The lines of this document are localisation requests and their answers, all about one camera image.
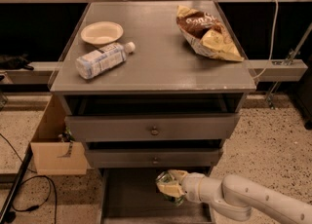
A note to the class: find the black object on ledge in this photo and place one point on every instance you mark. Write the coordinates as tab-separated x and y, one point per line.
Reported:
8	62

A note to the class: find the cardboard box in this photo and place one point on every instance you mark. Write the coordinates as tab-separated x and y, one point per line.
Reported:
52	154

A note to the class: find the grey drawer cabinet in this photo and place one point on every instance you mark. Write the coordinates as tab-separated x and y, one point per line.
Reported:
162	77

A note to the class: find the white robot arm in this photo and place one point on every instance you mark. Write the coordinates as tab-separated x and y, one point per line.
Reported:
233	196

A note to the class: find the grey middle drawer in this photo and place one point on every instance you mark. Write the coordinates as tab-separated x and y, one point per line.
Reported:
153	158

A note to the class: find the grey open bottom drawer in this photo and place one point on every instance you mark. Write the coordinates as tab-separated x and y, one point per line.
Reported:
130	196

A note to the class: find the grey top drawer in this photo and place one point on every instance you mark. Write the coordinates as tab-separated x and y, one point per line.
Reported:
146	128

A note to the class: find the white paper bowl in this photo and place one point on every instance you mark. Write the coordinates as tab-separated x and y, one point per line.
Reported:
102	33

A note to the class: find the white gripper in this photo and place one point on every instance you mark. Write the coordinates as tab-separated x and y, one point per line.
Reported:
192	185

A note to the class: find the brown yellow chip bag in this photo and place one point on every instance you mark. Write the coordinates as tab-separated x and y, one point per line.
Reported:
206	34

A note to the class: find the crushed green can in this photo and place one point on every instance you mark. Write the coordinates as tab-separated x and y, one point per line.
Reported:
166	177

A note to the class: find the clear plastic water bottle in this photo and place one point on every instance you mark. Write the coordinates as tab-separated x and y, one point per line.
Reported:
100	60

